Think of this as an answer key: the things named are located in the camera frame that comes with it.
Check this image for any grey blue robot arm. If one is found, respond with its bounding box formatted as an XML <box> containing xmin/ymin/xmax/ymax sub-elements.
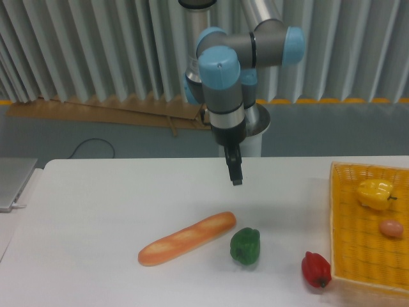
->
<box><xmin>179</xmin><ymin>1</ymin><xmax>305</xmax><ymax>185</ymax></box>

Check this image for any yellow woven basket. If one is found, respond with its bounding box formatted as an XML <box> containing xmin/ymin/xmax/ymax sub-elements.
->
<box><xmin>330</xmin><ymin>162</ymin><xmax>408</xmax><ymax>295</ymax></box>

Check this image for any silver laptop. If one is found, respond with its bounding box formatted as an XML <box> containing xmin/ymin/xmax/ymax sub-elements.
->
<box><xmin>0</xmin><ymin>157</ymin><xmax>37</xmax><ymax>213</ymax></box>

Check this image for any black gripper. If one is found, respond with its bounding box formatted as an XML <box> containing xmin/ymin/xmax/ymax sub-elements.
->
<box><xmin>211</xmin><ymin>123</ymin><xmax>247</xmax><ymax>186</ymax></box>

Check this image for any green toy bell pepper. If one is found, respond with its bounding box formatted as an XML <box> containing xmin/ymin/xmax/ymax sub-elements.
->
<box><xmin>230</xmin><ymin>227</ymin><xmax>261</xmax><ymax>265</ymax></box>

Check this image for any red toy bell pepper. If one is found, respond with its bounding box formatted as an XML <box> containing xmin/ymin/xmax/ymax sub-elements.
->
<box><xmin>301</xmin><ymin>251</ymin><xmax>332</xmax><ymax>288</ymax></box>

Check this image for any yellow toy bell pepper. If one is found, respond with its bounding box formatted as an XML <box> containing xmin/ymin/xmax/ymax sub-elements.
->
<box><xmin>357</xmin><ymin>179</ymin><xmax>397</xmax><ymax>210</ymax></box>

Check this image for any brown cardboard sheet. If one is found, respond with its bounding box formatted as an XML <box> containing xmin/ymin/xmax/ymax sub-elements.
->
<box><xmin>6</xmin><ymin>98</ymin><xmax>210</xmax><ymax>136</ymax></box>

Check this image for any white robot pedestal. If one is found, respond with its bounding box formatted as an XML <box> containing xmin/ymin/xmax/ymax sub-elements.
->
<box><xmin>218</xmin><ymin>130</ymin><xmax>268</xmax><ymax>158</ymax></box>

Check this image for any grey pleated curtain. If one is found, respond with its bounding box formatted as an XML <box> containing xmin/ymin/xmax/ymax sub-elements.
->
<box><xmin>1</xmin><ymin>1</ymin><xmax>408</xmax><ymax>103</ymax></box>

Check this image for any brown toy egg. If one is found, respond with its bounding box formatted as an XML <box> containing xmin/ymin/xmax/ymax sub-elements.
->
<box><xmin>379</xmin><ymin>219</ymin><xmax>404</xmax><ymax>237</ymax></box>

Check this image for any black floor cable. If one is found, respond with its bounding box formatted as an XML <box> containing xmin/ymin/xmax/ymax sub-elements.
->
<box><xmin>66</xmin><ymin>138</ymin><xmax>116</xmax><ymax>159</ymax></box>

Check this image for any toy baguette bread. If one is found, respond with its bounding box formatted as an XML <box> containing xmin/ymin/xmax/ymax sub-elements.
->
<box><xmin>137</xmin><ymin>212</ymin><xmax>236</xmax><ymax>266</ymax></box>

